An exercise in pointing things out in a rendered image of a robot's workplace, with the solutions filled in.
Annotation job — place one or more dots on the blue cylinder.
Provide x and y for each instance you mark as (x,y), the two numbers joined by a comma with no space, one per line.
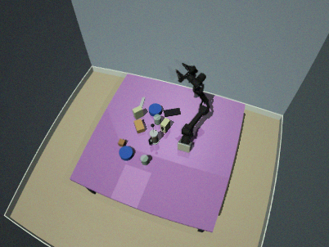
(155,109)
(126,153)

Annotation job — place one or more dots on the olive green block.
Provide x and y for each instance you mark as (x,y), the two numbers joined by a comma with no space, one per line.
(137,112)
(165,125)

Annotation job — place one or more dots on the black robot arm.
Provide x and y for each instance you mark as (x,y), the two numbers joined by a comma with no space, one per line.
(187,130)

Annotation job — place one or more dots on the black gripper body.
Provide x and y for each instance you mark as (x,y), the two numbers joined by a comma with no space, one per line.
(189,76)

